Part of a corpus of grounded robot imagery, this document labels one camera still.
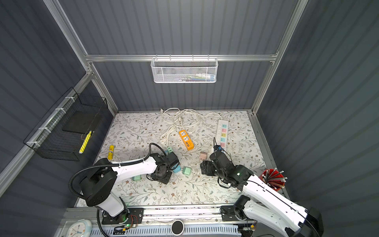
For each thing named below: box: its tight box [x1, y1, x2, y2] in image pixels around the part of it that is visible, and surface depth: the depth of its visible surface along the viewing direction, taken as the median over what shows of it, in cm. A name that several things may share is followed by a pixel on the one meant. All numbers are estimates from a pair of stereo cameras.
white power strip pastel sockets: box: [216, 119, 229, 151], surface depth 107 cm
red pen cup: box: [258, 167, 288, 192], surface depth 75 cm
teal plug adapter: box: [182, 166, 192, 176], surface depth 88 cm
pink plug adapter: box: [199, 151, 208, 161], surface depth 96 cm
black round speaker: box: [170, 219, 185, 237], surface depth 67 cm
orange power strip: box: [178, 129, 195, 151], surface depth 103 cm
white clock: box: [66, 218, 93, 237], surface depth 69 cm
